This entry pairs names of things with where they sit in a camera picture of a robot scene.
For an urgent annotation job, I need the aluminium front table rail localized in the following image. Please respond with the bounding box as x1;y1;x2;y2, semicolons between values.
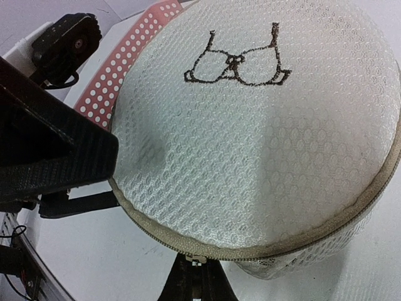
1;213;74;300

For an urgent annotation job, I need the white mesh laundry bag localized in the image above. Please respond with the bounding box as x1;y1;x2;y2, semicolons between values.
110;1;400;279

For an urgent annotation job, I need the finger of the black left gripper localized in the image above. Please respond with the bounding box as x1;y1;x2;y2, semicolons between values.
1;60;118;203
39;191;120;219

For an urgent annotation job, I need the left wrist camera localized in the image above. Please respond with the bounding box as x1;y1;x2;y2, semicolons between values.
0;12;103;90

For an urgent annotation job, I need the pink plastic basket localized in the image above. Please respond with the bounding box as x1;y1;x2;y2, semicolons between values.
65;1;185;129

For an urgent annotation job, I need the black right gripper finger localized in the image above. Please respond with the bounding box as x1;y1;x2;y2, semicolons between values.
159;253;238;301

